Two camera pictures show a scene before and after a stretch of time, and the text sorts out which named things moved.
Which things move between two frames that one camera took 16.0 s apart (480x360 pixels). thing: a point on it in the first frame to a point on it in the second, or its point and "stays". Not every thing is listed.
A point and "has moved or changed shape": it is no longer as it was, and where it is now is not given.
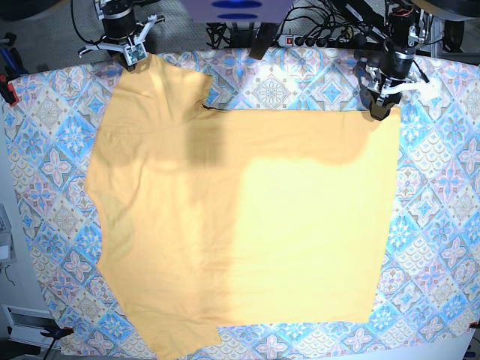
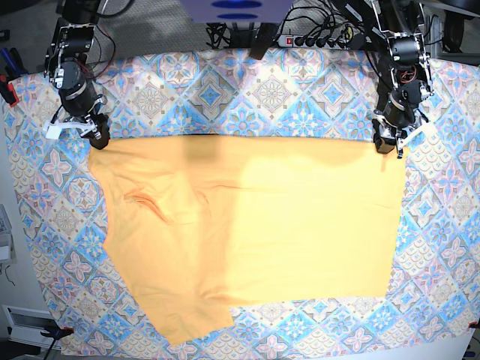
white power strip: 293,41 stays
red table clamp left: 8,91 stays
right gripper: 382,84 to 400,118
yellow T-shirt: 223,219 has moved or changed shape
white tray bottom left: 25,324 stays
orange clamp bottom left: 57,333 stays
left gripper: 122,34 to 79,105
